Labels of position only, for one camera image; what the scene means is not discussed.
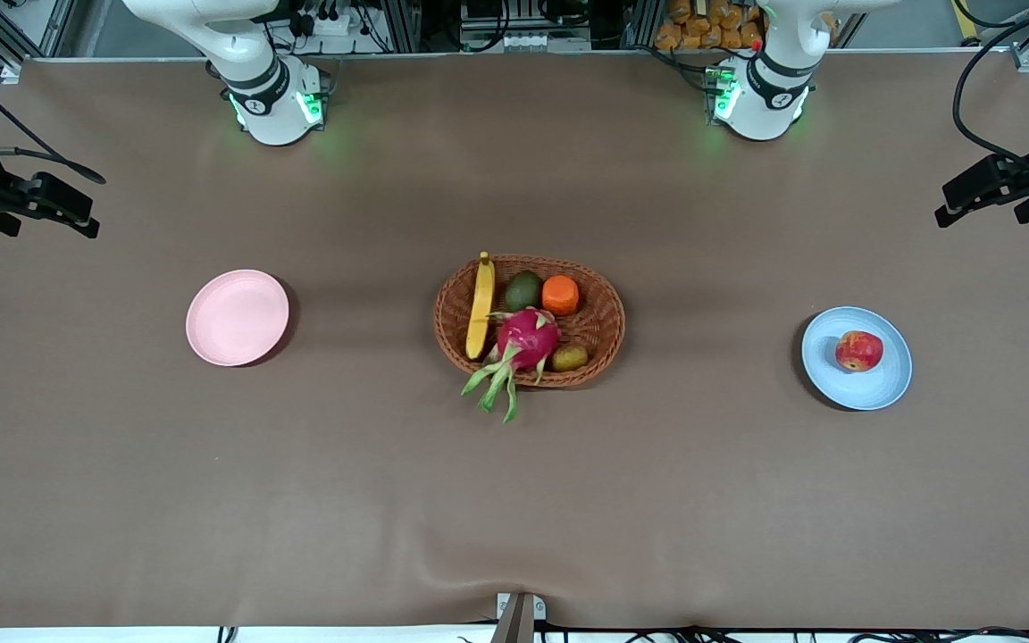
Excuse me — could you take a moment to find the red apple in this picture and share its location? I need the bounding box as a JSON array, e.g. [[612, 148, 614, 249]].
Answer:
[[835, 330, 884, 372]]

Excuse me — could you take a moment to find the yellow banana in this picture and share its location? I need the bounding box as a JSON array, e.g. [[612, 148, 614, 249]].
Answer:
[[465, 251, 497, 361]]

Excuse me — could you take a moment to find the pink round plate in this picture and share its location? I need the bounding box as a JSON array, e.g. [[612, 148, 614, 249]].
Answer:
[[186, 269, 290, 368]]

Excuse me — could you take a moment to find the blue round plate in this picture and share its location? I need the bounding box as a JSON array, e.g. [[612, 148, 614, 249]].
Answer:
[[801, 306, 913, 412]]

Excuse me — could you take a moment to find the bag of orange bread rolls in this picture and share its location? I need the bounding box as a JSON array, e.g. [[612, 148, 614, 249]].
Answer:
[[656, 0, 765, 51]]

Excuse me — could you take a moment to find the white power strip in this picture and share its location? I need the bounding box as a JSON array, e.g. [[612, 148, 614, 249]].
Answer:
[[269, 0, 371, 56]]

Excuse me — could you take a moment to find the brown wicker basket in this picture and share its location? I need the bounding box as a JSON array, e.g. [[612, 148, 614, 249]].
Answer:
[[432, 255, 627, 388]]

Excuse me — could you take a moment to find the orange fruit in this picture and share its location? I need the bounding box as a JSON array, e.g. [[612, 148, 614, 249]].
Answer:
[[541, 275, 581, 316]]

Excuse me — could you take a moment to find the green avocado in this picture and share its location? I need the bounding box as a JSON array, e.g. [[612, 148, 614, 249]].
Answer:
[[505, 270, 543, 313]]

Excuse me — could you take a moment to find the pink dragon fruit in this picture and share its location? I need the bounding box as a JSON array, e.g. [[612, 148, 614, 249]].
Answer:
[[462, 307, 563, 424]]

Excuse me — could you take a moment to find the brown table cloth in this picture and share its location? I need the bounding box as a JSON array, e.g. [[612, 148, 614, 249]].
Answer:
[[0, 49, 1029, 630]]

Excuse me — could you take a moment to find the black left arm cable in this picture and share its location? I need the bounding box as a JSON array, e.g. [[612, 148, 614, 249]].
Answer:
[[952, 0, 1029, 193]]

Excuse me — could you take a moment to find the metal table edge bracket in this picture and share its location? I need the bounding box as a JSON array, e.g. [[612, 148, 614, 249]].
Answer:
[[495, 592, 548, 643]]

